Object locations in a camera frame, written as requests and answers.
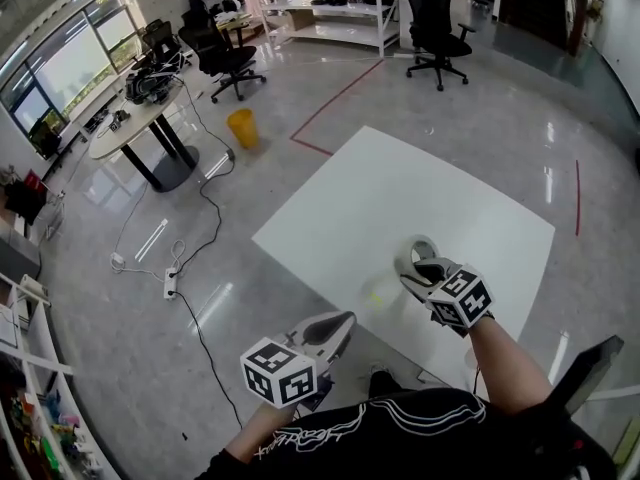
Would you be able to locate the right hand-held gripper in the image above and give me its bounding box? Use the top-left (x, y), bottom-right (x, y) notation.
top-left (398, 256), bottom-right (496, 339)

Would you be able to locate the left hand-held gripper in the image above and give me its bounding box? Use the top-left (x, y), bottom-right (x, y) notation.
top-left (239, 310), bottom-right (357, 412)

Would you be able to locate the white roll of tape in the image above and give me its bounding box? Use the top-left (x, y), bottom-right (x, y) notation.
top-left (396, 234), bottom-right (442, 279)

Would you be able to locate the person's right forearm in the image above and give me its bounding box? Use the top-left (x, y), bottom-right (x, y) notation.
top-left (466, 317), bottom-right (554, 412)

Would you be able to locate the person's left forearm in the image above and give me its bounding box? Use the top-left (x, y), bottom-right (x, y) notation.
top-left (223, 400), bottom-right (304, 465)

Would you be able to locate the person's shoe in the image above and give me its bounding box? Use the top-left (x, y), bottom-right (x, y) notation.
top-left (368, 362), bottom-right (397, 385)

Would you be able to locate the white power strip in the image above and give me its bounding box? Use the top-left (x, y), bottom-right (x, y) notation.
top-left (162, 266), bottom-right (180, 301)

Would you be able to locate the person's black printed shirt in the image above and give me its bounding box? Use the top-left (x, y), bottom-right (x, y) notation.
top-left (192, 386), bottom-right (617, 480)

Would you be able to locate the white storage shelf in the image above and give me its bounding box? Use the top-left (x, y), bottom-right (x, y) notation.
top-left (0, 271), bottom-right (122, 480)

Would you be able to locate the yellow waste bin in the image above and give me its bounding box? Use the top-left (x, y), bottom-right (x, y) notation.
top-left (226, 108), bottom-right (261, 150)

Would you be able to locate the black office chair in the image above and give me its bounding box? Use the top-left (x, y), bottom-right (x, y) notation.
top-left (403, 0), bottom-right (478, 92)
top-left (141, 19), bottom-right (194, 70)
top-left (178, 9), bottom-right (268, 104)

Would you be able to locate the white shelving rack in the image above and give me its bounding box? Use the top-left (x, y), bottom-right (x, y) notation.
top-left (253, 0), bottom-right (402, 59)

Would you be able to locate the round beige table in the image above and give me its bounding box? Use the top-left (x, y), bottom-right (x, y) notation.
top-left (88, 83), bottom-right (201, 193)

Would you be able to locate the dark wooden door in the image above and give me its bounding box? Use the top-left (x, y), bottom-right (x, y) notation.
top-left (498, 0), bottom-right (572, 52)

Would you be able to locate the black bag with red item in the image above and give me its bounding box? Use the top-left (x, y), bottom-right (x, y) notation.
top-left (2, 166), bottom-right (50, 226)

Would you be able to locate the black equipment pile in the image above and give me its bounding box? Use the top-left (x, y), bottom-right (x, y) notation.
top-left (123, 64), bottom-right (175, 105)

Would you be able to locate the cardboard box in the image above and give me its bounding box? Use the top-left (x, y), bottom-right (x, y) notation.
top-left (286, 9), bottom-right (317, 31)

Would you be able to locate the large window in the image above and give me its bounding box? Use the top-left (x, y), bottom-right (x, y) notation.
top-left (0, 0), bottom-right (147, 137)

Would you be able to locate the long black cable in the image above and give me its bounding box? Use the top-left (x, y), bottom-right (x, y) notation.
top-left (169, 290), bottom-right (245, 430)

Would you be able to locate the black cable with adapter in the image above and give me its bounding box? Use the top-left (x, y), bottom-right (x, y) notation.
top-left (172, 71), bottom-right (237, 273)

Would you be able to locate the white cable with plug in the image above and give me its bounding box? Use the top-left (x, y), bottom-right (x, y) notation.
top-left (109, 239), bottom-right (187, 275)

